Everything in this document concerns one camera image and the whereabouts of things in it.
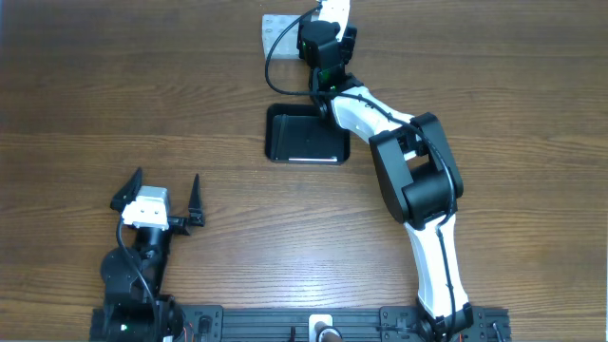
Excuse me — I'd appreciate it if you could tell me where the black tray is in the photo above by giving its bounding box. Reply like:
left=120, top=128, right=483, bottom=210
left=264, top=103, right=352, bottom=165

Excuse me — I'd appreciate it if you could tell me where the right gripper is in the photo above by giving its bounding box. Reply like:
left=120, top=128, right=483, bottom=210
left=340, top=26, right=358, bottom=66

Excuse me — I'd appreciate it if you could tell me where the mounting rail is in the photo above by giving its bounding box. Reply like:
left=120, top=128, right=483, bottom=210
left=89, top=305, right=512, bottom=342

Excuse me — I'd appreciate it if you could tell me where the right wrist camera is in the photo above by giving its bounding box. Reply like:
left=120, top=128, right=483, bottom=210
left=316, top=0, right=352, bottom=42

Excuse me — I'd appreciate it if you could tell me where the white test tube rack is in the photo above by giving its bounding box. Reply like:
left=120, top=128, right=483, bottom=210
left=261, top=13, right=303, bottom=60

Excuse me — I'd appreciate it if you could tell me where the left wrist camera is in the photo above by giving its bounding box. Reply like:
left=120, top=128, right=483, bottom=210
left=121, top=185, right=171, bottom=232

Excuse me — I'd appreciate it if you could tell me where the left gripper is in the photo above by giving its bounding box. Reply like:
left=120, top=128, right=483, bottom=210
left=109, top=166, right=206, bottom=237

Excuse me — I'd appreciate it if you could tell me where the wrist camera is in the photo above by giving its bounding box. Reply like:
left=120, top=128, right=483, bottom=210
left=121, top=185, right=171, bottom=232
left=316, top=0, right=352, bottom=42

